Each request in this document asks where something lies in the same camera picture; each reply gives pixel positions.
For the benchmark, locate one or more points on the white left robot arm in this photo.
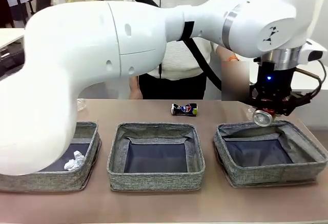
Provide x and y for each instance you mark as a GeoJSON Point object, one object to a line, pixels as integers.
{"type": "Point", "coordinates": [77, 42]}

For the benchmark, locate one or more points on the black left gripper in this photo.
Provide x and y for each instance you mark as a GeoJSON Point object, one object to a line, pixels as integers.
{"type": "Point", "coordinates": [273, 80]}

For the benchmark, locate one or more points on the large white table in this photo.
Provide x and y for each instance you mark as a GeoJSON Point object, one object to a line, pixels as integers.
{"type": "Point", "coordinates": [306, 84]}

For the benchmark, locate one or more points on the crushed red soda can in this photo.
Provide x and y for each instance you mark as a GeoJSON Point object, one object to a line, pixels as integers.
{"type": "Point", "coordinates": [262, 118]}

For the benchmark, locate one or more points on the clear bottle with pink label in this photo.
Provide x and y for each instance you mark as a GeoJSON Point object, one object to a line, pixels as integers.
{"type": "Point", "coordinates": [81, 104]}

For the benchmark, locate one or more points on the person's left forearm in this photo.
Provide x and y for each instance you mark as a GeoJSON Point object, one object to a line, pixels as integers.
{"type": "Point", "coordinates": [225, 53]}

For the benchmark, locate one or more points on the person in grey-blue shirt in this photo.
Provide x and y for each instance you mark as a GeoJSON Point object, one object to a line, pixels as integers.
{"type": "Point", "coordinates": [15, 1]}

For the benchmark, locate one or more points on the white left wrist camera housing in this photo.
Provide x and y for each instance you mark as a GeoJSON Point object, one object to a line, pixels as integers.
{"type": "Point", "coordinates": [311, 53]}

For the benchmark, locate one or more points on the crushed clear plastic bottle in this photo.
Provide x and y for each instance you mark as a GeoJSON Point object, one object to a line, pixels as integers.
{"type": "Point", "coordinates": [249, 113]}

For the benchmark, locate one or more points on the person's right forearm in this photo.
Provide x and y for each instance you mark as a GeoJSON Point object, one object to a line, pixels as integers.
{"type": "Point", "coordinates": [135, 88]}

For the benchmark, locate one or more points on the person in white sweater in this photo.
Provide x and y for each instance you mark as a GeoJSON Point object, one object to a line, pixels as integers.
{"type": "Point", "coordinates": [179, 60]}

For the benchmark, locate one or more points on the white paper ball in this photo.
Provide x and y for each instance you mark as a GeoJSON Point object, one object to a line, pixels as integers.
{"type": "Point", "coordinates": [74, 162]}

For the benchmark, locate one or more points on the grey fabric basket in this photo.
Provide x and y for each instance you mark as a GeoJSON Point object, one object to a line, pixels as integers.
{"type": "Point", "coordinates": [51, 181]}
{"type": "Point", "coordinates": [153, 180]}
{"type": "Point", "coordinates": [269, 175]}

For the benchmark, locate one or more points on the crushed dark blue soda can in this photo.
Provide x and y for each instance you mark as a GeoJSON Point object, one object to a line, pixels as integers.
{"type": "Point", "coordinates": [185, 109]}

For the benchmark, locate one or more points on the orange wrist band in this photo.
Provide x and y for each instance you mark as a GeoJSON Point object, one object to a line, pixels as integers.
{"type": "Point", "coordinates": [233, 59]}

